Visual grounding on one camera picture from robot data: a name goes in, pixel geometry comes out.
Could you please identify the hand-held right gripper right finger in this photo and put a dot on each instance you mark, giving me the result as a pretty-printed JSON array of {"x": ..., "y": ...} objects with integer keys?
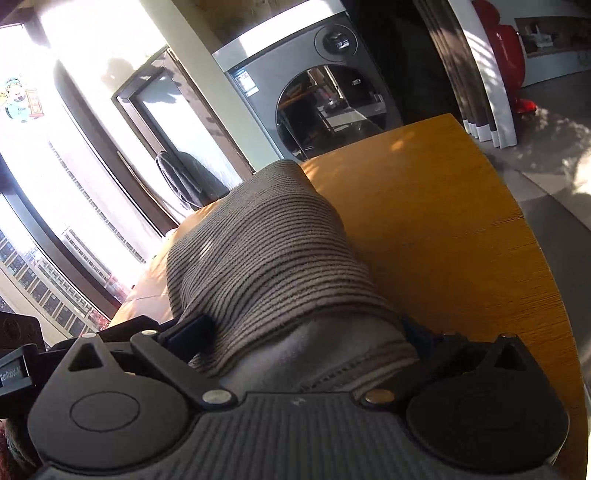
[{"x": 422, "y": 344}]

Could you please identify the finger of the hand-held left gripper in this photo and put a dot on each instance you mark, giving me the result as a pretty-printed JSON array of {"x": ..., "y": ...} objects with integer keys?
[{"x": 124, "y": 325}]

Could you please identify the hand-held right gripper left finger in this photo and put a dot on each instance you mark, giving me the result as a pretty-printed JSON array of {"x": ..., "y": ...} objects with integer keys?
[{"x": 187, "y": 336}]

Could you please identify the grey striped knit garment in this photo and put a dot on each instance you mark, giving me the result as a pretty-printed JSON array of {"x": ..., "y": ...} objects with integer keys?
[{"x": 272, "y": 258}]

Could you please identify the grey hanging towel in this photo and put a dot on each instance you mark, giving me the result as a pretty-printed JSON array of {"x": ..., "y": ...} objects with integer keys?
[{"x": 181, "y": 180}]

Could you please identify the brown framed glass door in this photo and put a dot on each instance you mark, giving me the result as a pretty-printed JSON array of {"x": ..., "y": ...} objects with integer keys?
[{"x": 184, "y": 138}]

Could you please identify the cartoon window sticker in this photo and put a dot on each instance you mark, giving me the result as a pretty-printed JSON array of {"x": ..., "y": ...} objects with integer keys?
[{"x": 19, "y": 99}]

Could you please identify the grey front-load washing machine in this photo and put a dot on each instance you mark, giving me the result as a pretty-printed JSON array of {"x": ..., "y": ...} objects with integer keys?
[{"x": 318, "y": 87}]

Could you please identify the brown and white curtain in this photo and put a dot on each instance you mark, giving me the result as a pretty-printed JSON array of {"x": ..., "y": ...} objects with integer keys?
[{"x": 466, "y": 69}]

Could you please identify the red glossy figure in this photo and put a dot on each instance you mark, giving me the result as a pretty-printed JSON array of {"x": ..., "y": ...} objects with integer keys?
[{"x": 501, "y": 46}]

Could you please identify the wall niche shelf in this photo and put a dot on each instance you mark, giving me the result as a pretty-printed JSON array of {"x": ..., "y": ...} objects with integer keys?
[{"x": 549, "y": 34}]

